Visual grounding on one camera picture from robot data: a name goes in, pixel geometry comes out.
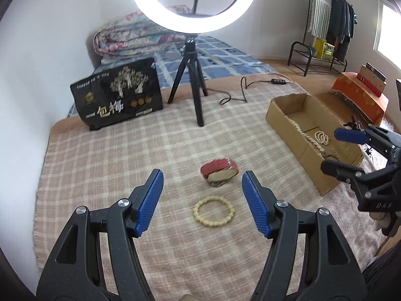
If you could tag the small black floor tripod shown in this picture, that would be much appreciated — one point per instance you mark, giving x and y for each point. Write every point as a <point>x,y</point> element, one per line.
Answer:
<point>354,124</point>

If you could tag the folded floral quilt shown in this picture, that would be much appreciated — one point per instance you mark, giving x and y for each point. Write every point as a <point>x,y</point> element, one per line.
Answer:
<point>125,34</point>

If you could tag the black printed bag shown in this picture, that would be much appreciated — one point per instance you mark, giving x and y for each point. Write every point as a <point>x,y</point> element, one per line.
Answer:
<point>119,100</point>

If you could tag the yellow box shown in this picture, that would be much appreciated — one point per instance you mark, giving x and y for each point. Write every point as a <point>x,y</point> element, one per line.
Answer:
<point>324,50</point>

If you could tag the window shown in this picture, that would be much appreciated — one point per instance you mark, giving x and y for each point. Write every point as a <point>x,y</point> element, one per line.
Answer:
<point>391,31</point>

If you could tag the orange cloth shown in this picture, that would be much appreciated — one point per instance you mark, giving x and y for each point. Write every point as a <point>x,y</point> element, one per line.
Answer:
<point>360,94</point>

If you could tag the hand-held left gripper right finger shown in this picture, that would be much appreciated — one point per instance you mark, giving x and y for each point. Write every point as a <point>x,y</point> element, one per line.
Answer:
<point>255,203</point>

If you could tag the dark hanging clothes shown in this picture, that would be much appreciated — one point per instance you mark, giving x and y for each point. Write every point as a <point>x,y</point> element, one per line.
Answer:
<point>341,22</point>

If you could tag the cardboard box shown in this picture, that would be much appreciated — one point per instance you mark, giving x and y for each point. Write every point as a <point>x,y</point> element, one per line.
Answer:
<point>288,122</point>

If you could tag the red jewellery pouch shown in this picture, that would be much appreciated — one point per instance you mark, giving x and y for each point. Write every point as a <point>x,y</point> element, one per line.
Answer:
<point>216,166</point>

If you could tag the person's right hand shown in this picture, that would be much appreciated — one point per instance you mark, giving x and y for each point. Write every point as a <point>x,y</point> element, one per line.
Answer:
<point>383,222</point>

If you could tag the blue patterned bed sheet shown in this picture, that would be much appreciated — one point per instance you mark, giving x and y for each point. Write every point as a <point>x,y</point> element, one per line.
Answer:
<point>225,56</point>

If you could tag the striped towel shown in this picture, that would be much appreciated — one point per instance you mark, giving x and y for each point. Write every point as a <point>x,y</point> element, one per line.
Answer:
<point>321,6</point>

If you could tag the tan and red box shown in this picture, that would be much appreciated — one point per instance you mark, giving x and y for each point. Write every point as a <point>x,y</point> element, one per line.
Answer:
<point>371,80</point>

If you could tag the plaid blanket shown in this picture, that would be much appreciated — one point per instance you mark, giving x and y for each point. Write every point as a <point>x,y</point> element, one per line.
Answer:
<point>125,150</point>

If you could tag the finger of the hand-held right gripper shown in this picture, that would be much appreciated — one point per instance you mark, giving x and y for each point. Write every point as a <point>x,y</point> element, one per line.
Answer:
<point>338,167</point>
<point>347,134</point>

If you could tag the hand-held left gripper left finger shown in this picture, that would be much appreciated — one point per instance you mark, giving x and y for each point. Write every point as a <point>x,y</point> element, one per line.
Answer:
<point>150,203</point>

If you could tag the black clothes rack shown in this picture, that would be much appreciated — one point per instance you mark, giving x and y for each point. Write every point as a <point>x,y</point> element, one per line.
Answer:
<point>294,53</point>

